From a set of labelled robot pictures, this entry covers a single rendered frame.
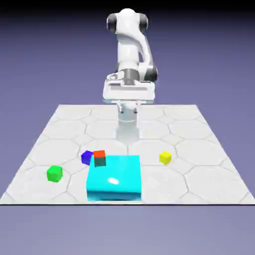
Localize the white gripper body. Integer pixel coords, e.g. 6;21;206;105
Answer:
102;79;156;105

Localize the small blue cube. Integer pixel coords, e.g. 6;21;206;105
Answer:
81;150;94;166

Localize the small green cube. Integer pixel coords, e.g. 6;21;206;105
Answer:
46;165;64;183

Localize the small red cube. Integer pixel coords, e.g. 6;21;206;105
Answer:
93;149;107;167

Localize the large cyan box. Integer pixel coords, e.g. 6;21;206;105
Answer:
86;155;142;202

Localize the small yellow cube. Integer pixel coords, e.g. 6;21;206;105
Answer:
159;151;172;165

